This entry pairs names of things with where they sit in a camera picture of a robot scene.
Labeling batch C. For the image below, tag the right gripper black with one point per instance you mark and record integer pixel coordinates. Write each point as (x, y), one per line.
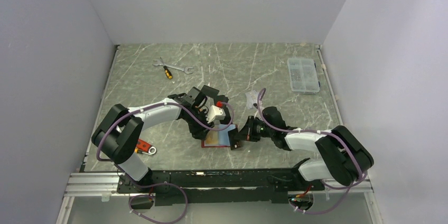
(247, 132)

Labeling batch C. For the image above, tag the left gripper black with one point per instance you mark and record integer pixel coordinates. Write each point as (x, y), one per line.
(199, 132)

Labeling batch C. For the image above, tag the single black VIP card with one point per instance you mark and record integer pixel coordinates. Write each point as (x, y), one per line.
(234, 139)

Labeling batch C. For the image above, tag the red leather card holder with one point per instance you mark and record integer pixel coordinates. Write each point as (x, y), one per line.
(222, 138)

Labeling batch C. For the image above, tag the stack of silver cards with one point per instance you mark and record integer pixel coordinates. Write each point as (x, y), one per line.
(252, 100)

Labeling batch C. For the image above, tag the gold VIP card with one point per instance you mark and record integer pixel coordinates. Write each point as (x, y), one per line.
(212, 139)

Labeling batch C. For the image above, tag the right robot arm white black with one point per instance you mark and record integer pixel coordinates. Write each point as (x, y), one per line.
(340, 155)

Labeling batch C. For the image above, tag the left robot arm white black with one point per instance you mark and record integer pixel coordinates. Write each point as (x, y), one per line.
(118, 133)

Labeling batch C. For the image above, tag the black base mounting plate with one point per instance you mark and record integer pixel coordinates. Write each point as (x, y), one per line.
(222, 186)

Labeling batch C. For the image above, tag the yellow black screwdriver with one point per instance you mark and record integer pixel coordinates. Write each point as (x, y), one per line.
(166, 70)

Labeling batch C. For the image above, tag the silver open-end wrench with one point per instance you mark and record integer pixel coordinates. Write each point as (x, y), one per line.
(160, 63)

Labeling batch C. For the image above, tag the clear plastic compartment box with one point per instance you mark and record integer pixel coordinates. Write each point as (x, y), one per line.
(303, 75)

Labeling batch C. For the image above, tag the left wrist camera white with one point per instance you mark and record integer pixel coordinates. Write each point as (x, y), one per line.
(215, 114)

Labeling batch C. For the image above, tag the red handled adjustable wrench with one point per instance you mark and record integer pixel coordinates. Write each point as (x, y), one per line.
(143, 147)

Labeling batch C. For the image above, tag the aluminium rail frame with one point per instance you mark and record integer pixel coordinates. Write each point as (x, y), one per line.
(105, 185)

